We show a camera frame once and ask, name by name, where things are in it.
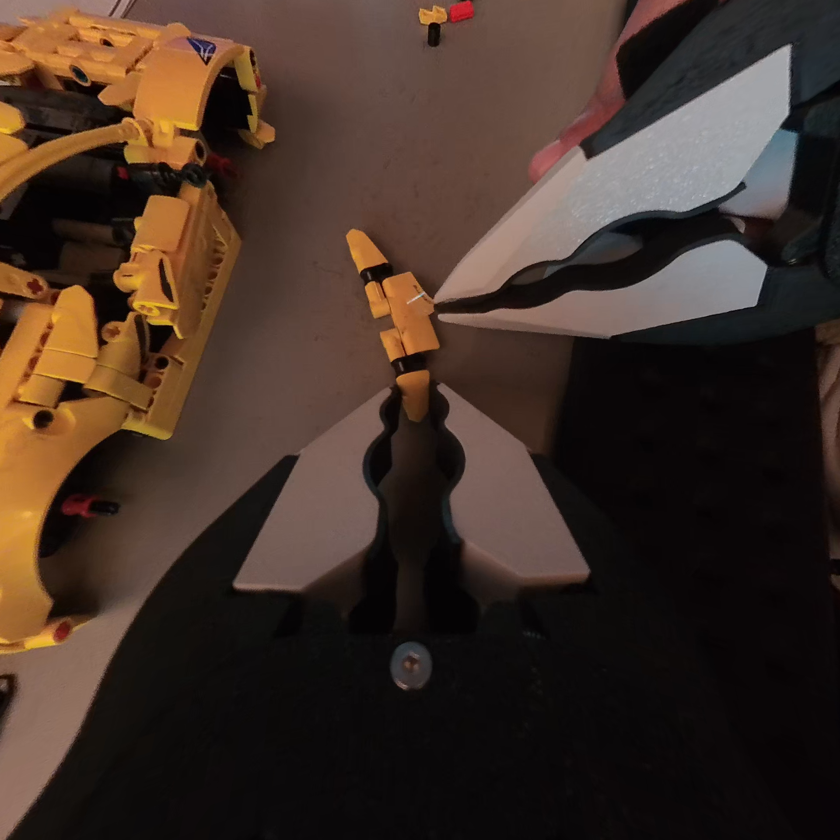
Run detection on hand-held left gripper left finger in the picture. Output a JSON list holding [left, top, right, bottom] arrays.
[[231, 386, 403, 634]]

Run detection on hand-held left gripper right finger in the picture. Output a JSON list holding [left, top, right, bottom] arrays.
[[428, 382, 592, 634]]

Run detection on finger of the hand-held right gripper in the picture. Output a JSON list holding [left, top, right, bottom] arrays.
[[433, 45, 794, 307], [435, 235, 770, 341]]

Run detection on yellow and black brick strip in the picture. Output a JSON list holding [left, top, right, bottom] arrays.
[[344, 227, 442, 423]]

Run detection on yellow toy brick car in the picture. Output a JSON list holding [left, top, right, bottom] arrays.
[[0, 5, 278, 657]]

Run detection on grey desk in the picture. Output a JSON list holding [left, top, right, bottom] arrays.
[[0, 0, 634, 840]]

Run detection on person's right hand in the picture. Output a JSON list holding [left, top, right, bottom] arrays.
[[527, 84, 626, 183]]

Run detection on few small loose brick parts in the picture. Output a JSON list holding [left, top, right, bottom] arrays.
[[417, 0, 478, 48]]

